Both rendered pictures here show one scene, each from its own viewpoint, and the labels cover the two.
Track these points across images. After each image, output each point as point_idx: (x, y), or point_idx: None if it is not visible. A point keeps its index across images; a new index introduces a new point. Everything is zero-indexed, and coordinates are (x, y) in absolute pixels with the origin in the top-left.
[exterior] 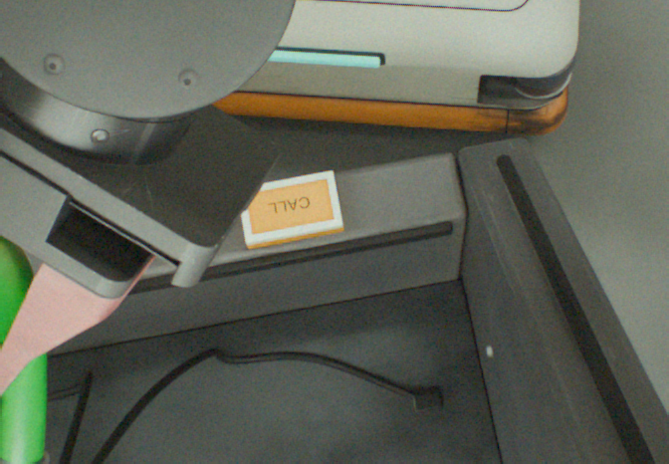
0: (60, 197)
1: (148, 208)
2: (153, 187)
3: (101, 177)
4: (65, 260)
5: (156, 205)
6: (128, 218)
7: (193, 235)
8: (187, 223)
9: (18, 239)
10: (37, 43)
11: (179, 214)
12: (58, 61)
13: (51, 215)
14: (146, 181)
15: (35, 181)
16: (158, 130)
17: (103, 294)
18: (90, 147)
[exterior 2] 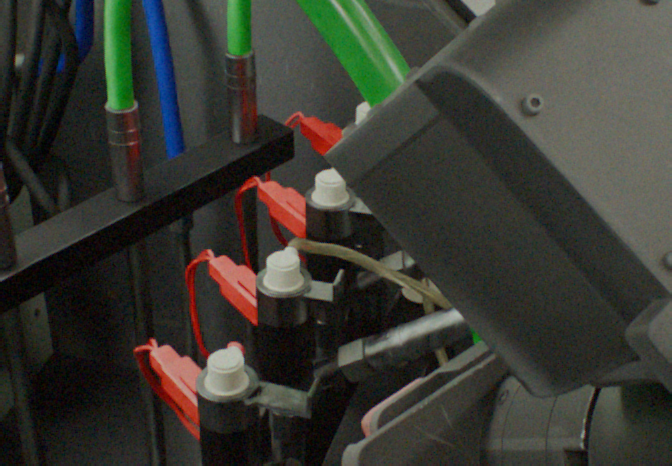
0: (461, 366)
1: (418, 424)
2: (446, 451)
3: (465, 395)
4: (416, 385)
5: (421, 436)
6: (416, 406)
7: (376, 452)
8: (393, 457)
9: (452, 360)
10: (430, 59)
11: (406, 456)
12: (411, 71)
13: (453, 367)
14: (455, 448)
15: (484, 351)
16: (497, 459)
17: (375, 411)
18: (498, 394)
